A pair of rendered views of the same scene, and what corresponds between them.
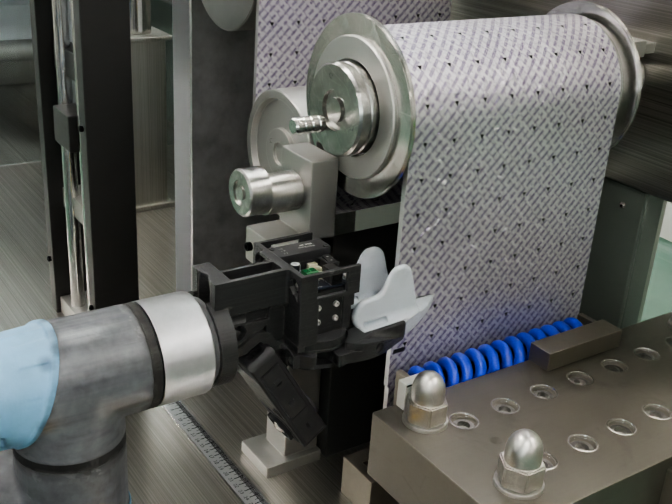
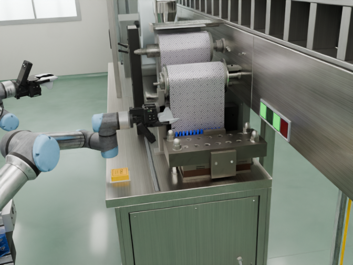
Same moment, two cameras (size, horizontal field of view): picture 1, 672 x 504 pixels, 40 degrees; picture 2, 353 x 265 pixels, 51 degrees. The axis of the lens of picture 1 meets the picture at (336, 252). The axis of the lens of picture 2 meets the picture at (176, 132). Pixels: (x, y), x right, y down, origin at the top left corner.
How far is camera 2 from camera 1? 1.00 m
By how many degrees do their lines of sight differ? 25
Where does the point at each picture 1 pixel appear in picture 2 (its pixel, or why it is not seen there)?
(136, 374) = (114, 122)
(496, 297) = (197, 120)
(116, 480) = (113, 140)
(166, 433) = (142, 146)
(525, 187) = (200, 97)
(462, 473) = (168, 146)
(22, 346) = (97, 115)
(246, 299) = (135, 112)
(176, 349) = (121, 119)
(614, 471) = (196, 149)
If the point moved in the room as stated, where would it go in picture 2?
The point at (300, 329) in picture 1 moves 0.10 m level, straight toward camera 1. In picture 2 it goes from (145, 119) to (133, 128)
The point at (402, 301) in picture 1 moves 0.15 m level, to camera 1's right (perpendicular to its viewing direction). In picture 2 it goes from (169, 117) to (202, 121)
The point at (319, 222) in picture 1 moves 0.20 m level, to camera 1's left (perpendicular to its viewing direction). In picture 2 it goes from (161, 102) to (123, 98)
